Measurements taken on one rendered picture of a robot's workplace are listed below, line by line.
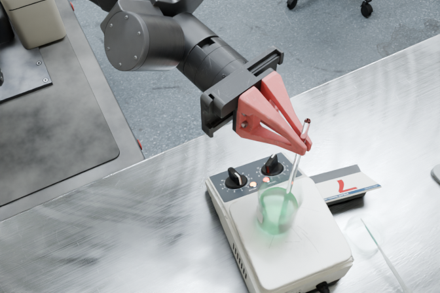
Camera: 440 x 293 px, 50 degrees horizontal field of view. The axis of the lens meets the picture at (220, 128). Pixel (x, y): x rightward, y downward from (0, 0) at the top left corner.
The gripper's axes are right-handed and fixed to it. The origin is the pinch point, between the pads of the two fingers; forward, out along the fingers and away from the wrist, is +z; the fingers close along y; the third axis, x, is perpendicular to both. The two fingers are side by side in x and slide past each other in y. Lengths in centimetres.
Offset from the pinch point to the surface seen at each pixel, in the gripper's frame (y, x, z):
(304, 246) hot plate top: -0.9, 17.0, 4.6
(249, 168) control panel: 3.6, 22.1, -9.5
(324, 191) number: 9.6, 23.3, 0.0
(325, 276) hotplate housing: -0.7, 19.6, 8.6
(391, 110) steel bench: 30.5, 25.7, -3.2
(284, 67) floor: 77, 101, -62
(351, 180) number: 14.5, 24.1, 1.2
